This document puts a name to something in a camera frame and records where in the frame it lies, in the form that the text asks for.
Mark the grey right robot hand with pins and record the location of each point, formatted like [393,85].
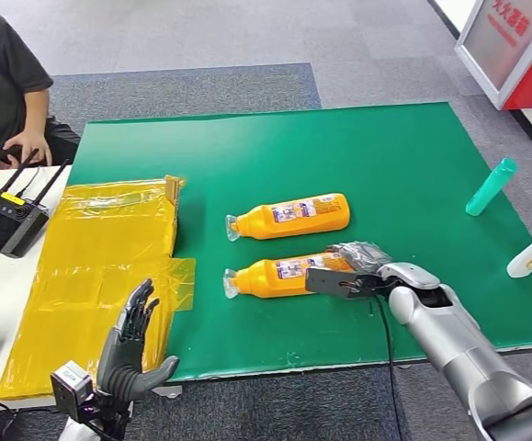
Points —
[362,255]

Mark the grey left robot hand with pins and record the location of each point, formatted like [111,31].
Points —
[118,365]

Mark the orange bottle with clear cap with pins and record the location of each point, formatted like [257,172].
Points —
[293,218]
[265,277]

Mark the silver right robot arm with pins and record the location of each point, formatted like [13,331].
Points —
[459,341]

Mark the person's forearm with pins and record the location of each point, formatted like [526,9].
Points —
[35,112]

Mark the teal plastic bottle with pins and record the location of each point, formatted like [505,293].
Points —
[490,187]

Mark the green table mat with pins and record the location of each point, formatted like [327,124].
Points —
[339,152]

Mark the yellow tape-wrapped flat cardboard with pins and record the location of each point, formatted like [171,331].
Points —
[96,255]

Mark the black remote controller with antennas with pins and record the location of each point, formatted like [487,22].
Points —
[4,225]

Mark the red and white sign cabinet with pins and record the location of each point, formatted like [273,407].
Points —
[509,48]

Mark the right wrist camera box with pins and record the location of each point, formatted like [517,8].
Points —
[332,283]

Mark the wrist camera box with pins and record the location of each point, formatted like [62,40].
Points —
[70,386]
[332,283]

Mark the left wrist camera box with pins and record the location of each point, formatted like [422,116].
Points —
[70,386]

